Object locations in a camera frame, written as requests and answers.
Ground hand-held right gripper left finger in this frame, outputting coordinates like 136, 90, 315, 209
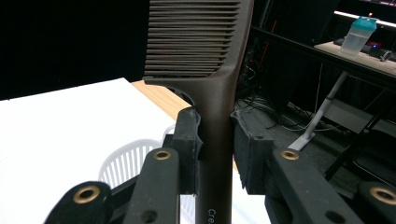
163, 105, 205, 197

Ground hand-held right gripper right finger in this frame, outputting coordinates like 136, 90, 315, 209
230, 109, 276, 196

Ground black wide-tooth comb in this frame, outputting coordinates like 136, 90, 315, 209
142, 0, 255, 224

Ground white plastic basket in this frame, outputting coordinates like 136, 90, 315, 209
98, 123, 200, 224

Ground white desk leg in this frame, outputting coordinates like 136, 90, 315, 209
287, 70, 348, 152

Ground black folding chair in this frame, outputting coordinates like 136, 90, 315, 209
323, 90, 396, 191

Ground dark side table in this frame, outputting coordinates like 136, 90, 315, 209
249, 25, 396, 91

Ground light wooden desk top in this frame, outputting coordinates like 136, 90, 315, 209
313, 40, 396, 79

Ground clear bottle with teal lid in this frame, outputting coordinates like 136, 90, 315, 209
339, 16, 378, 59

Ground dark devices on desk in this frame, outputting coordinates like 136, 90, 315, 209
332, 36, 396, 63

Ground bundle of floor cables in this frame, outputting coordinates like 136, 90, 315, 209
235, 55, 316, 133

